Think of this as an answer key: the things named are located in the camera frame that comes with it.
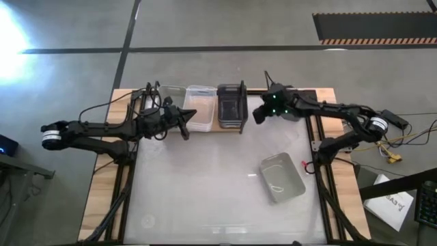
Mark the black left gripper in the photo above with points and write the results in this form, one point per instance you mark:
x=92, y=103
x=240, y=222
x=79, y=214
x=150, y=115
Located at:
x=157, y=123

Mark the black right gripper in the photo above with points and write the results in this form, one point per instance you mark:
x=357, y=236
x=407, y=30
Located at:
x=280, y=102

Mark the clear plastic container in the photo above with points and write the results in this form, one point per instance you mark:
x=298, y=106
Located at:
x=172, y=97

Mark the dark smoked plastic basket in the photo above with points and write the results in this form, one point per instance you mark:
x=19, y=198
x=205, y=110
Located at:
x=229, y=125
x=230, y=106
x=295, y=117

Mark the grey plastic basket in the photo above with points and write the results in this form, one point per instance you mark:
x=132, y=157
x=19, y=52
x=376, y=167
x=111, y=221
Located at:
x=281, y=177

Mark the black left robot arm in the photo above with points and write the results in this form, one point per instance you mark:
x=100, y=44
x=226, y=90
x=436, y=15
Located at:
x=102, y=128

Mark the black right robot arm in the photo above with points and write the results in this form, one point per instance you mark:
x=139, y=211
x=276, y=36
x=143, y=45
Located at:
x=341, y=112

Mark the black power adapter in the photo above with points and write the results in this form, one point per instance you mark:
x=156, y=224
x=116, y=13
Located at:
x=397, y=120

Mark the black mat with hazard stripes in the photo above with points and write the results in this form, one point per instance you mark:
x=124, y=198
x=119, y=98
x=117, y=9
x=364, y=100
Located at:
x=375, y=27

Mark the black diagonal bar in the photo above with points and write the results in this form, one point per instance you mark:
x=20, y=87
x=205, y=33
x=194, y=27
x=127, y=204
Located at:
x=392, y=186

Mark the white paper sheet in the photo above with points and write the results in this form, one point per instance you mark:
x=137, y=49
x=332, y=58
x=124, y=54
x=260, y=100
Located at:
x=389, y=205

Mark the grey side desk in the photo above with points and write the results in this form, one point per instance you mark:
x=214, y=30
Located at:
x=20, y=167

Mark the black device with blue light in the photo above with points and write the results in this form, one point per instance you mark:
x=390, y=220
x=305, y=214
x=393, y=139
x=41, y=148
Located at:
x=8, y=145

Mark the black keyboard with coloured keys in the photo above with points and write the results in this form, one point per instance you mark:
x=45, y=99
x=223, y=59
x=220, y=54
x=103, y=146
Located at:
x=426, y=205

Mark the black aluminium table frame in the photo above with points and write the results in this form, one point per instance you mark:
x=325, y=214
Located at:
x=254, y=91

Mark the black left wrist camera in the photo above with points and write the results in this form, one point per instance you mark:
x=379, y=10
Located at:
x=167, y=101

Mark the grey metal bracket plate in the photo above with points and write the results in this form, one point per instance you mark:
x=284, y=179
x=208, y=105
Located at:
x=315, y=146

